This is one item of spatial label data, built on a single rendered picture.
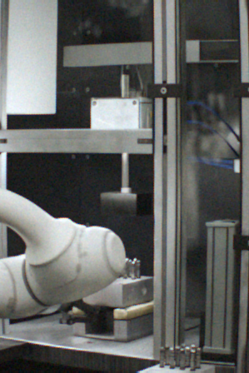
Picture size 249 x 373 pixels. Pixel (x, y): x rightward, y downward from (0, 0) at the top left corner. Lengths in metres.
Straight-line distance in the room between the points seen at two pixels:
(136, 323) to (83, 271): 0.43
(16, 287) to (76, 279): 0.12
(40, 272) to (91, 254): 0.09
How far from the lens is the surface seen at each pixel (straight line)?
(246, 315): 1.84
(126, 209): 2.15
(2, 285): 1.78
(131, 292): 2.13
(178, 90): 1.88
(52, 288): 1.75
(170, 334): 1.92
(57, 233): 1.72
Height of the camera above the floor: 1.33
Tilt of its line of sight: 3 degrees down
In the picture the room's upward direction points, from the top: straight up
